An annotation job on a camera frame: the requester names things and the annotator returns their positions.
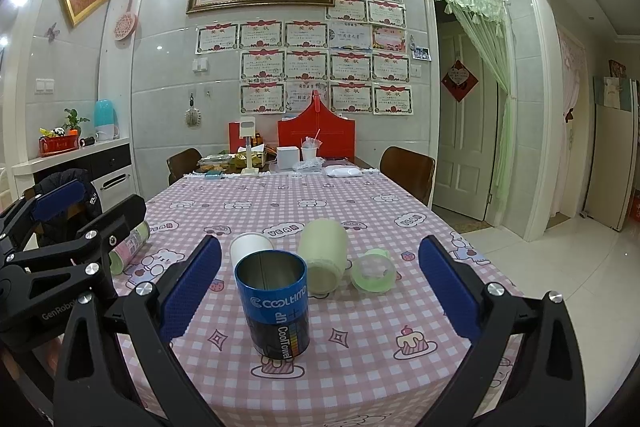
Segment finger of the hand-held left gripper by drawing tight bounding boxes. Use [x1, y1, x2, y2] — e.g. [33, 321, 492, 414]
[10, 194, 147, 303]
[0, 179, 88, 253]

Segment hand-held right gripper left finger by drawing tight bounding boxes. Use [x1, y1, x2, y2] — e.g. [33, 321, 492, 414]
[52, 234, 226, 427]

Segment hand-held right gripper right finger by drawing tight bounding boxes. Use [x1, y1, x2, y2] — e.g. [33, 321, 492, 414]
[419, 235, 587, 427]

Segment pink and green printed can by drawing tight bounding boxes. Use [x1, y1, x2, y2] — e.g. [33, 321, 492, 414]
[109, 221, 151, 276]

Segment blue tin can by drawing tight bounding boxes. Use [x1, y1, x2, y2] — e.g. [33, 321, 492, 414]
[234, 250, 308, 360]

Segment white paper cup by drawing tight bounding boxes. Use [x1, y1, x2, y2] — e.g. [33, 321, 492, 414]
[230, 232, 274, 275]

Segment small clear green cup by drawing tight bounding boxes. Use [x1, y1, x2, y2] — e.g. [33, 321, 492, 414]
[350, 248, 397, 293]

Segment pale green plastic cup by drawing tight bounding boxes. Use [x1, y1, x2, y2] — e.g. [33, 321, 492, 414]
[298, 218, 349, 295]

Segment dark jacket on chair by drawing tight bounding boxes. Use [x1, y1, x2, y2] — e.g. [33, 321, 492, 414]
[32, 168, 103, 248]

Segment white and black sideboard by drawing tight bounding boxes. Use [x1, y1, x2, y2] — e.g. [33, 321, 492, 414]
[11, 138, 133, 220]

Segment red box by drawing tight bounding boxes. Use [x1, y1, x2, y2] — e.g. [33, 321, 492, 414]
[39, 134, 81, 158]

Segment small potted plant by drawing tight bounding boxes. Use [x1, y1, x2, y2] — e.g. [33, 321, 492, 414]
[63, 108, 91, 138]

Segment brown wooden chair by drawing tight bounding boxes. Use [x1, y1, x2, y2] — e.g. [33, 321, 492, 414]
[166, 148, 203, 186]
[379, 146, 437, 209]

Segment plates of food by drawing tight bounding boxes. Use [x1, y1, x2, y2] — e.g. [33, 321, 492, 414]
[196, 152, 236, 175]

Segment pink checked tablecloth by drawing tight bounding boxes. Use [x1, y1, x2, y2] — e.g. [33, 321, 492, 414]
[112, 169, 526, 427]

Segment white panel door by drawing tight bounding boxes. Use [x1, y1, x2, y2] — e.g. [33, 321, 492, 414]
[437, 29, 498, 220]

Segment white desk lamp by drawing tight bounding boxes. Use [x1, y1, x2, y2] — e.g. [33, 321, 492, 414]
[239, 119, 258, 178]

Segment white square box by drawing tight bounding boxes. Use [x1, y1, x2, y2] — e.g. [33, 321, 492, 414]
[276, 147, 300, 171]

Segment green lace door curtain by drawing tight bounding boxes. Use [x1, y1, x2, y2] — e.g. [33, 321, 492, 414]
[425, 0, 516, 208]

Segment red gift bag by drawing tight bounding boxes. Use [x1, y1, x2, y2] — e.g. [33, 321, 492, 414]
[277, 90, 357, 159]

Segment red diamond door decoration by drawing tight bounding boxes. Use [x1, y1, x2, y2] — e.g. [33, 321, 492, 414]
[441, 61, 479, 102]

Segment white refrigerator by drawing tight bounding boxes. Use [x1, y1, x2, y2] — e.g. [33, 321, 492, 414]
[582, 77, 640, 233]

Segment pink curtain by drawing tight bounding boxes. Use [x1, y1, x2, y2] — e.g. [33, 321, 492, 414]
[557, 29, 588, 125]

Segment round pink wall fan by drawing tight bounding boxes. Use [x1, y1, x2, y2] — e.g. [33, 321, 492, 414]
[114, 0, 138, 42]

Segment group of wall certificates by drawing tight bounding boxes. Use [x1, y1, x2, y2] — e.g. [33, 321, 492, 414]
[194, 0, 415, 118]

